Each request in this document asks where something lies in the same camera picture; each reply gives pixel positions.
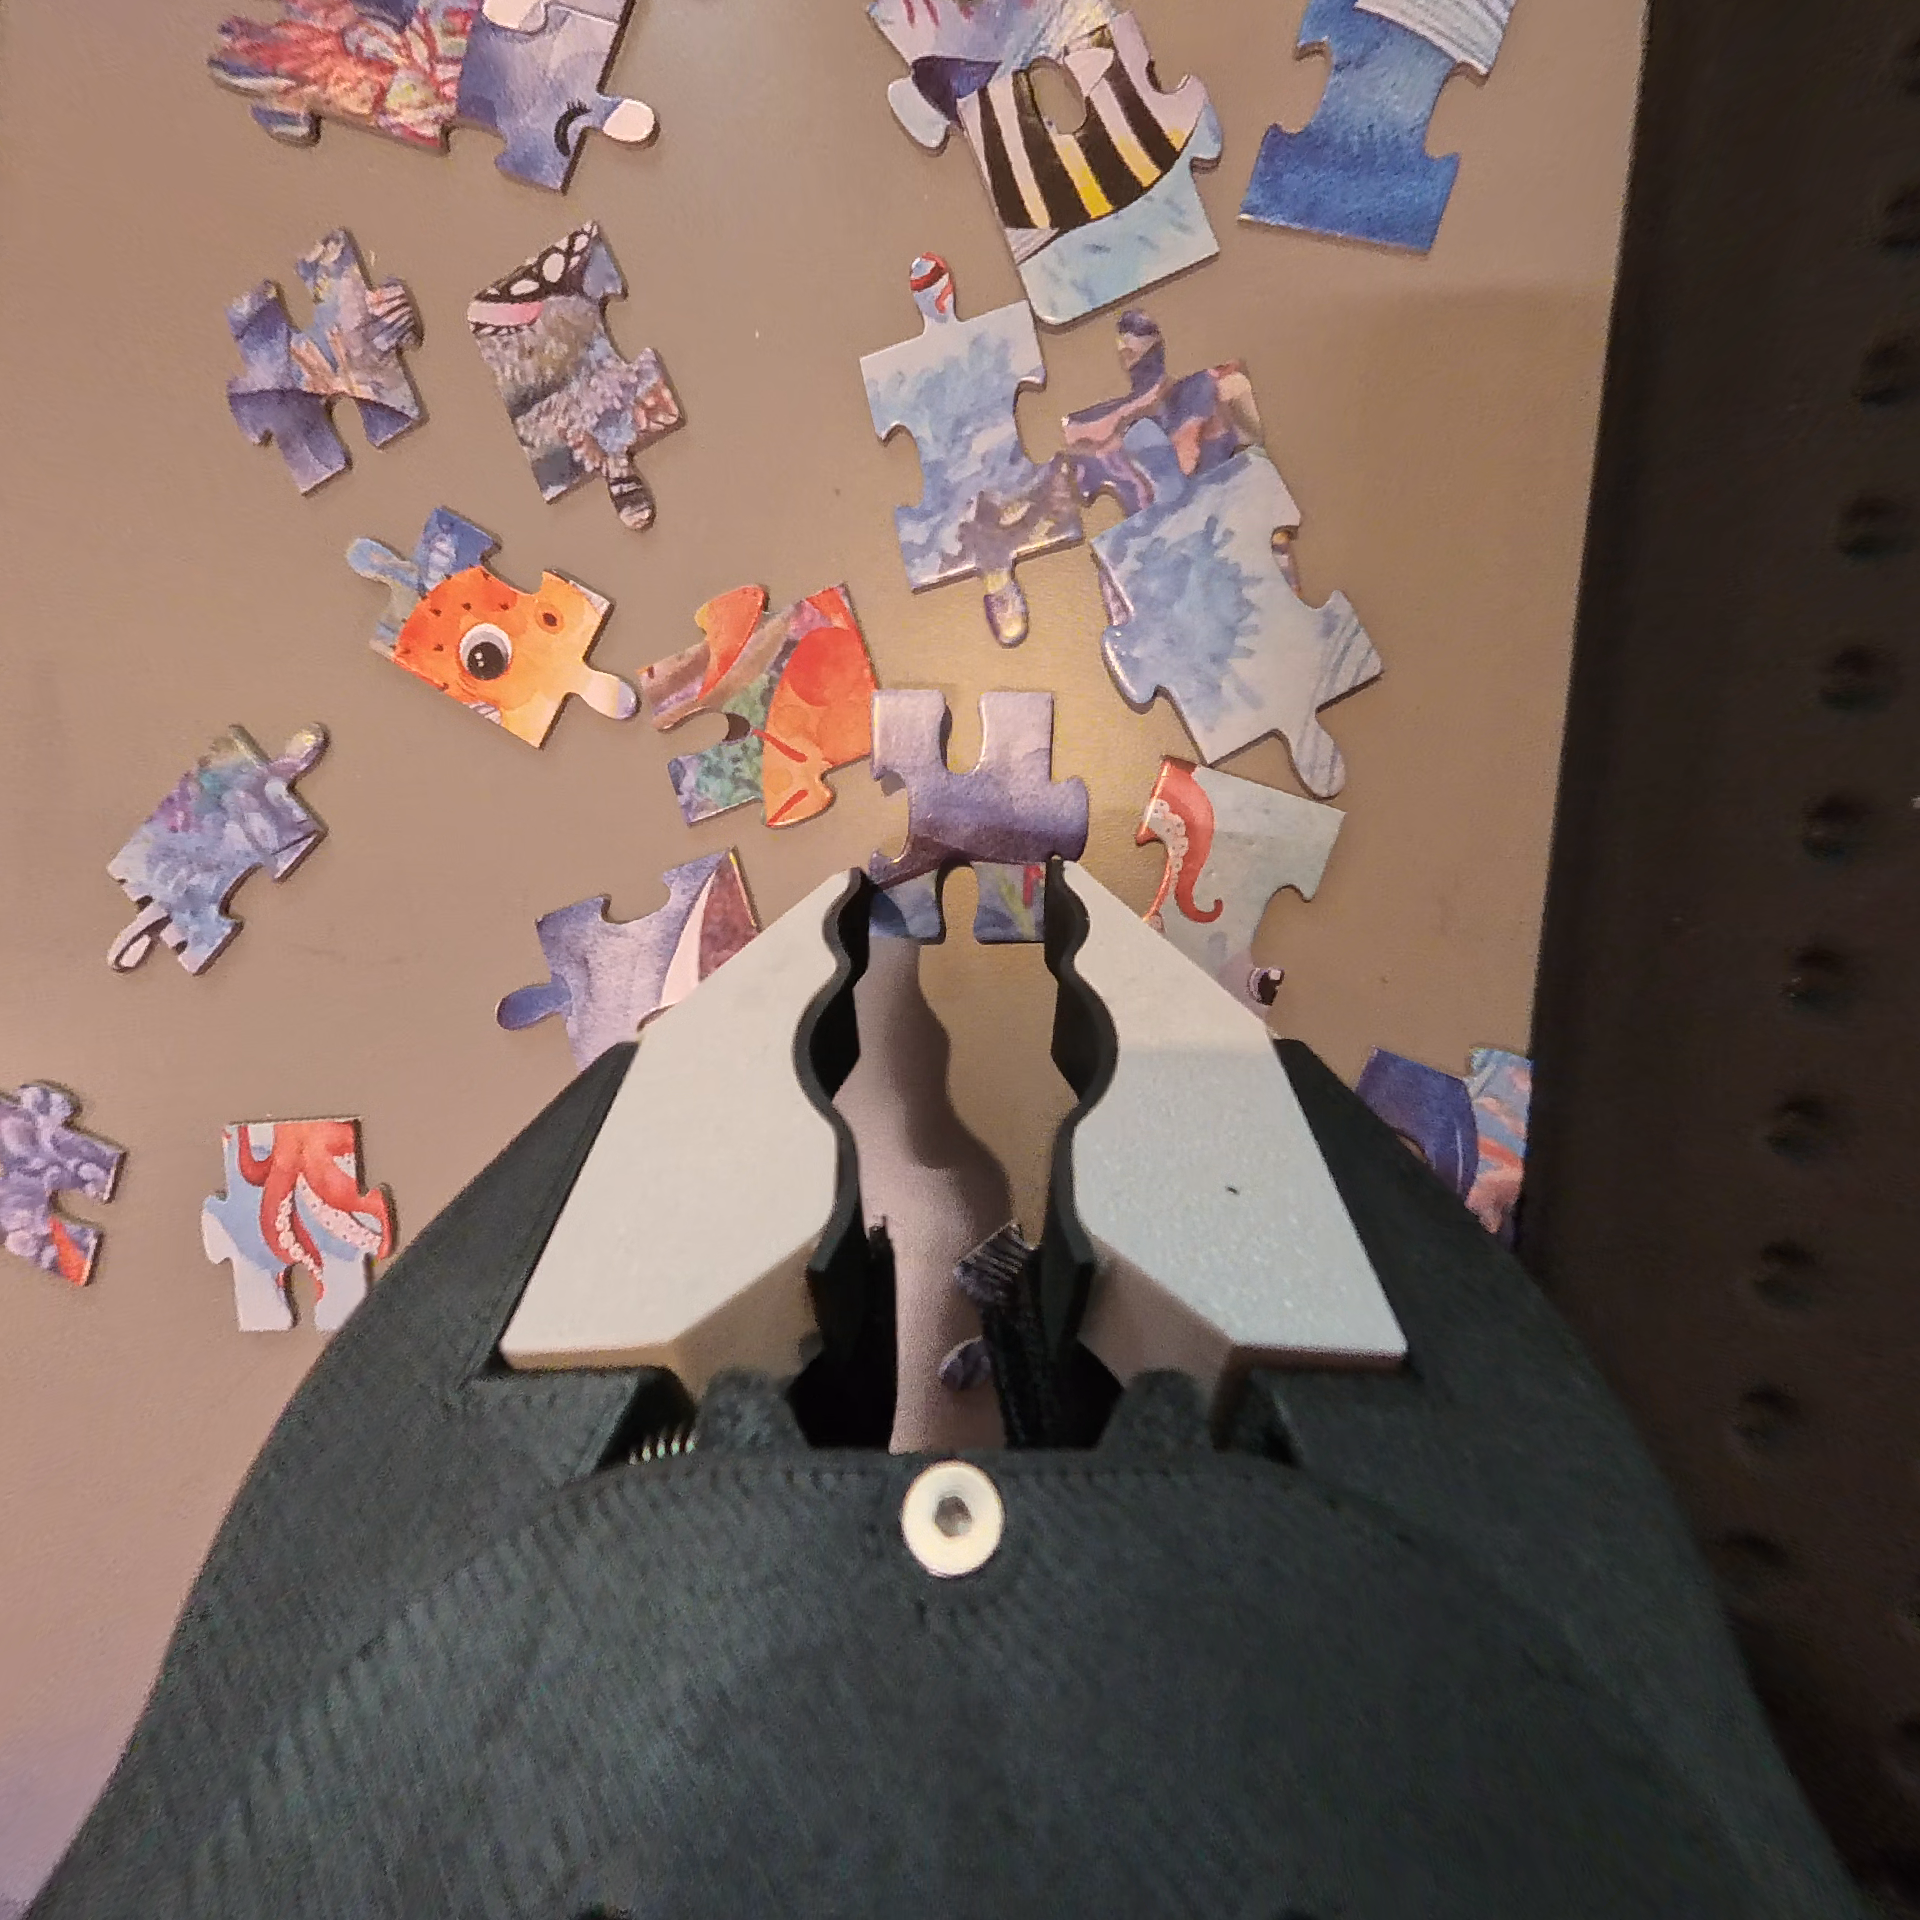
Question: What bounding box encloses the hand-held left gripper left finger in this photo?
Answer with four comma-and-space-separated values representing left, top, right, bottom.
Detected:
498, 870, 903, 1450

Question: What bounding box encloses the black white spotted puzzle piece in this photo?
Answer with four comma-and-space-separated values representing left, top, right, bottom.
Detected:
467, 221, 688, 530

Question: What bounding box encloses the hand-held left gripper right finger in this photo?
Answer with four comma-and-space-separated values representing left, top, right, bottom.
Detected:
959, 859, 1408, 1452

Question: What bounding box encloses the purple blue puzzle piece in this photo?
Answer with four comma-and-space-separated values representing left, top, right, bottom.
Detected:
223, 228, 432, 501

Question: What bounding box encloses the pile of loose puzzle pieces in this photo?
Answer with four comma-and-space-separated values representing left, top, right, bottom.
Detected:
0, 0, 1535, 1337

